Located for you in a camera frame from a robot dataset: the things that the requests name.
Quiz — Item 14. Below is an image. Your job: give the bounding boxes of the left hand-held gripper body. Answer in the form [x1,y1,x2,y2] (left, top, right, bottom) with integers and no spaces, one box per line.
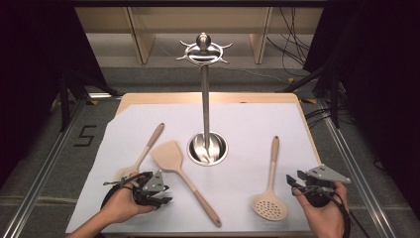
[133,170,170,210]

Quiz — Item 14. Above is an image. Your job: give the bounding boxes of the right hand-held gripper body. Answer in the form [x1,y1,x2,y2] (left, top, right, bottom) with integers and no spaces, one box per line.
[303,164,352,209]

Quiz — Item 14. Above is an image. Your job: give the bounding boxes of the beige slotted turner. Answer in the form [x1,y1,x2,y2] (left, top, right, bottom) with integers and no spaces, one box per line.
[150,139,223,228]

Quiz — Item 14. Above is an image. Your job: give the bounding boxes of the beige perforated skimmer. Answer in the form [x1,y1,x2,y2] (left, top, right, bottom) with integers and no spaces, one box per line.
[252,135,289,222]

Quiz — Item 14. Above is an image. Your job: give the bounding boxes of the beige spoon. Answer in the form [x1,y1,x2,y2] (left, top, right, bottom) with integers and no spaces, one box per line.
[113,122,165,182]

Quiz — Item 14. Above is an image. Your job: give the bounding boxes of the steel utensil rack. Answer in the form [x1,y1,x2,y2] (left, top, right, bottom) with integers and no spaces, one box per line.
[175,32,234,168]

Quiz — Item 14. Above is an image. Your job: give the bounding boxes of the person's left hand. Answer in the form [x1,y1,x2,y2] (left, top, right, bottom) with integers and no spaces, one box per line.
[108,174,158,225]

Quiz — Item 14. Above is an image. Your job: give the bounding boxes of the person's right hand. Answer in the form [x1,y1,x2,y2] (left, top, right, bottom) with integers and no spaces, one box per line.
[292,180,351,238]

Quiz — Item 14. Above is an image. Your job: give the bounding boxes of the white table sheet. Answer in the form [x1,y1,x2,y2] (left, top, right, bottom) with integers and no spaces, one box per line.
[64,102,326,234]

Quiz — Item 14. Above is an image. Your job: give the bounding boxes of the black stand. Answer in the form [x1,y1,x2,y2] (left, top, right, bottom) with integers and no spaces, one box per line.
[58,70,120,133]
[276,65,341,129]

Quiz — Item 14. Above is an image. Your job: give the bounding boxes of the black curtain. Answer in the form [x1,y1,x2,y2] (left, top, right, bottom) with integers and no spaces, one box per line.
[303,0,420,216]
[0,0,112,189]

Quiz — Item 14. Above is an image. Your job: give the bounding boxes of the wooden shelf unit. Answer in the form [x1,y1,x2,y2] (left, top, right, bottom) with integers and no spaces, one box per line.
[74,7,325,65]

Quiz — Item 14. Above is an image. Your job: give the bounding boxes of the metal floor rail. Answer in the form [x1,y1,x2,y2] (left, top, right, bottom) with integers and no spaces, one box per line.
[316,98,397,238]
[1,98,87,238]

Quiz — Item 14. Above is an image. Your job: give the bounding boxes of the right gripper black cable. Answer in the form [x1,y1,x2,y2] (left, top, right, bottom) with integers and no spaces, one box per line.
[291,184,370,238]

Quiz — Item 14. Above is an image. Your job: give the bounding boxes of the black floor cables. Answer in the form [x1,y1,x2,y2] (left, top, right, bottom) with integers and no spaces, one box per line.
[305,107,331,129]

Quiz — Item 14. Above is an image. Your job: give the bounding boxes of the black cables bundle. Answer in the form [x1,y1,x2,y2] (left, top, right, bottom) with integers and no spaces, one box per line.
[266,7,315,67]

